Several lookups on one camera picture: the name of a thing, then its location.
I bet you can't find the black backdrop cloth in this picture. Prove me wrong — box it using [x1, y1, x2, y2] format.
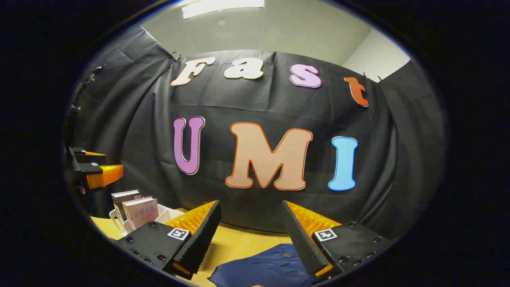
[66, 26, 447, 256]

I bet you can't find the pink book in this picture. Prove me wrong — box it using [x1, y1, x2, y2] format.
[122, 197, 160, 232]

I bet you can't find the blue schoolbag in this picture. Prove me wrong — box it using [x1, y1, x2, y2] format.
[207, 244, 319, 287]

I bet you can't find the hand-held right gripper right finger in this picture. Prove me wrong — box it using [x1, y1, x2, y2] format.
[282, 200, 399, 279]

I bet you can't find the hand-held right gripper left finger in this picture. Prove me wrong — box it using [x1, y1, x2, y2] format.
[114, 200, 222, 280]

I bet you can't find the white bookshelf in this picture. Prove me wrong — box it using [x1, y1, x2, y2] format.
[109, 203, 184, 236]

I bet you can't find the dark cover book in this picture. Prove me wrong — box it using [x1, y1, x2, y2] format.
[111, 190, 142, 222]

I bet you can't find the ceiling light panel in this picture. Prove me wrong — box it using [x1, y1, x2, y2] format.
[181, 0, 265, 20]

